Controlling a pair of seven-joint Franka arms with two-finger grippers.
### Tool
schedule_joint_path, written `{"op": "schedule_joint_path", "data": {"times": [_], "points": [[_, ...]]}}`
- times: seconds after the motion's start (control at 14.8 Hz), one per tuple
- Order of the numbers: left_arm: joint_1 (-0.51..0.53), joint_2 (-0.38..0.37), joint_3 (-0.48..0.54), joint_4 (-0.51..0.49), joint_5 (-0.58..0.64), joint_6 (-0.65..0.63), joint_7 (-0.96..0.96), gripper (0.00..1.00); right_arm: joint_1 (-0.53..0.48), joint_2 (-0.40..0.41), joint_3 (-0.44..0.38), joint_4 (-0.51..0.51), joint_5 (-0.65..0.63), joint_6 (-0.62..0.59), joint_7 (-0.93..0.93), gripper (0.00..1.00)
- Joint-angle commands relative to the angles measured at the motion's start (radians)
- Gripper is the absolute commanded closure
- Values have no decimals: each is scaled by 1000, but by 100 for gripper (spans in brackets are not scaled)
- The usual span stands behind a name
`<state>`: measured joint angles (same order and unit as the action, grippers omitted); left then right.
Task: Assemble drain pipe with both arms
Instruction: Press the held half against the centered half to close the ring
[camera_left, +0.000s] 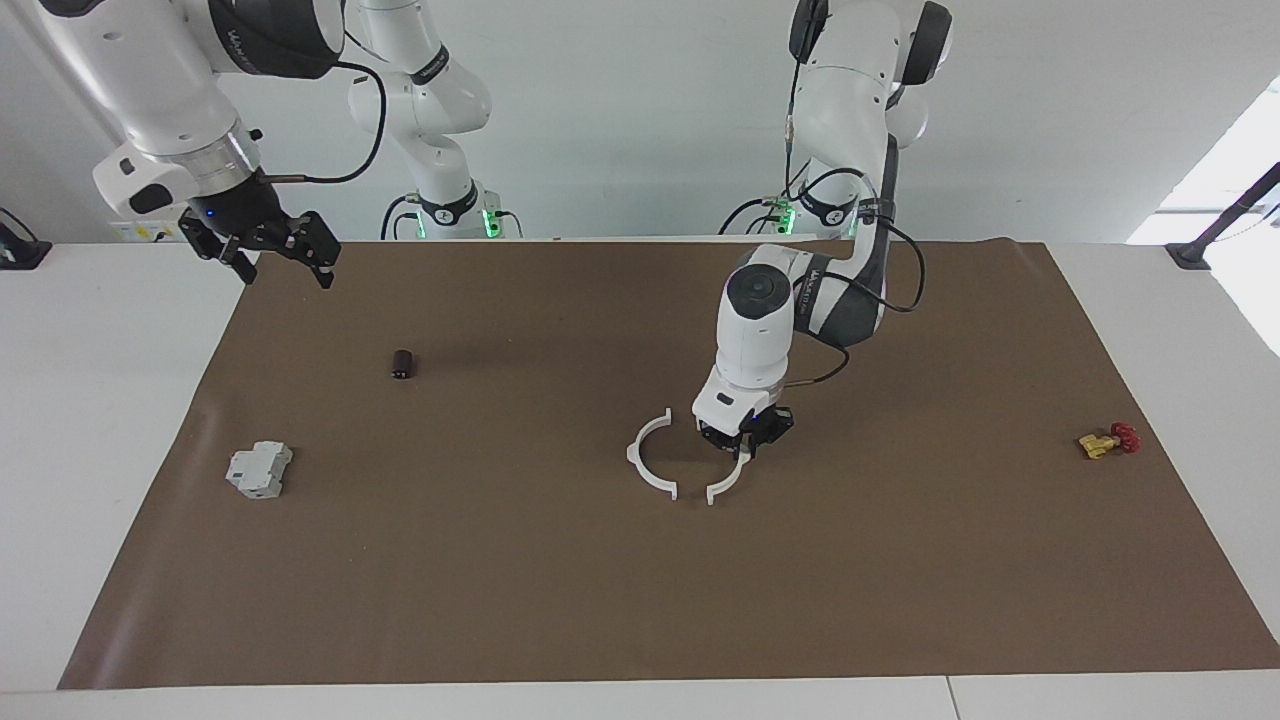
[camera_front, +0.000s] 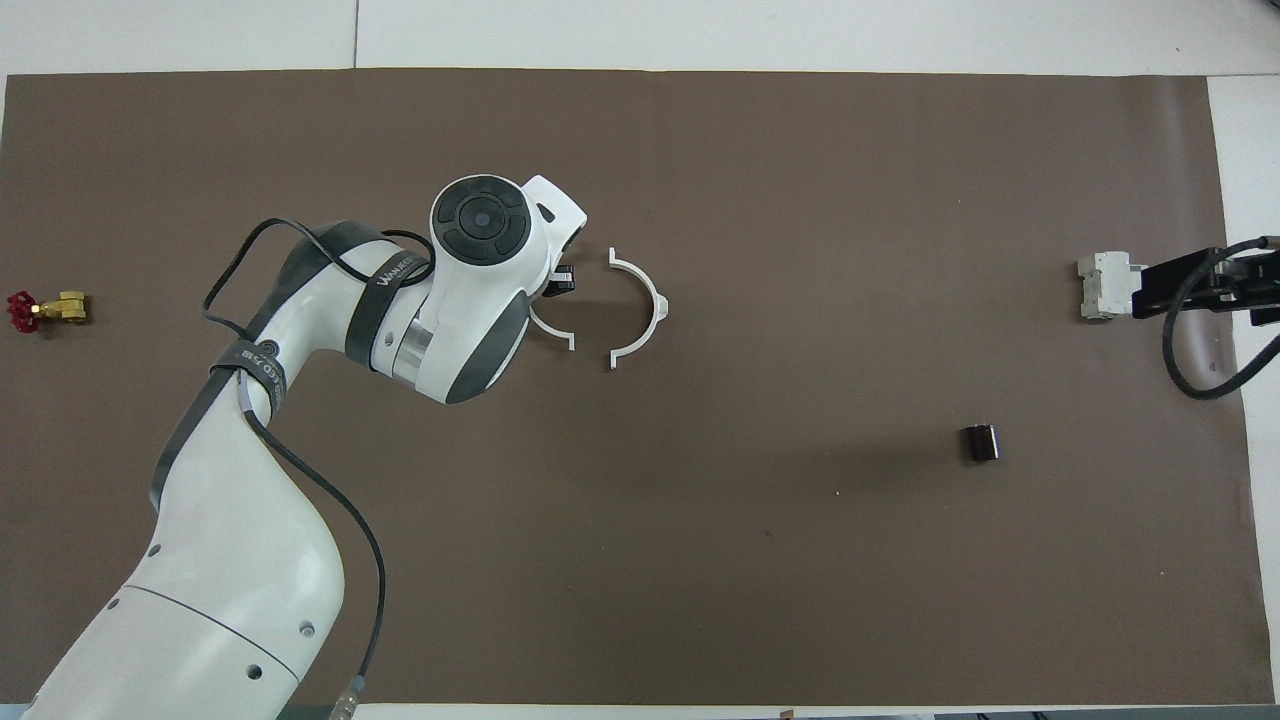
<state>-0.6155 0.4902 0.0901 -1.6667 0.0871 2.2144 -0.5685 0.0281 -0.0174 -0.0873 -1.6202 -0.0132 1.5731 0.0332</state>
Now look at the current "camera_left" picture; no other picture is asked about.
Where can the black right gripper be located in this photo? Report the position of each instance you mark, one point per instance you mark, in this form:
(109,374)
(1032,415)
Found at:
(240,220)

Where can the brown table mat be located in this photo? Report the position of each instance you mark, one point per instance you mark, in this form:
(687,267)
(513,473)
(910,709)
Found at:
(640,600)

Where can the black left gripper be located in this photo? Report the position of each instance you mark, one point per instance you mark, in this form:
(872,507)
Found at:
(735,438)

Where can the black table clamp mount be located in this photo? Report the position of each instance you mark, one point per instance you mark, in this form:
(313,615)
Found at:
(20,250)

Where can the white wall outlet box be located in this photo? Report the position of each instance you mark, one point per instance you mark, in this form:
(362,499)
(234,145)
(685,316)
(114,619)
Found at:
(140,230)

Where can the grey circuit breaker block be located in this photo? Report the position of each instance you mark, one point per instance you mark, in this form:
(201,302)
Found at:
(258,470)

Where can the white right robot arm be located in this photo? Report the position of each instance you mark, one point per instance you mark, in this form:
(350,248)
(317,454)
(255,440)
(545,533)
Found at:
(150,80)

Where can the dark brown small cylinder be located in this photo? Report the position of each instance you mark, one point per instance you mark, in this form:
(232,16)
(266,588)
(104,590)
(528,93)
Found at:
(403,364)

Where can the black angled stand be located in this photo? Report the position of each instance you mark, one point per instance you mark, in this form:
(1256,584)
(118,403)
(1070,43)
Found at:
(1215,230)

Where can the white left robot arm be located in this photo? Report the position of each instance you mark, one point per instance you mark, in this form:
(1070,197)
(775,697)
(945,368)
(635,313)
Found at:
(850,80)

